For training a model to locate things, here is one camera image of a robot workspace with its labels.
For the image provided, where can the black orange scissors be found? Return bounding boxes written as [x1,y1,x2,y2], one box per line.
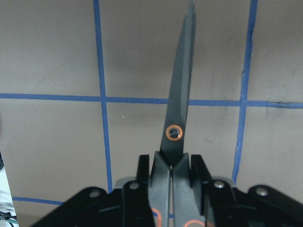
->
[148,1,205,227]

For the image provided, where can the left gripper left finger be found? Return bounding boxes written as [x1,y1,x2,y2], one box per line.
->
[122,155,154,227]

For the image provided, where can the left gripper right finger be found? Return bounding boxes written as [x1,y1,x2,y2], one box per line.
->
[191,155,237,227]

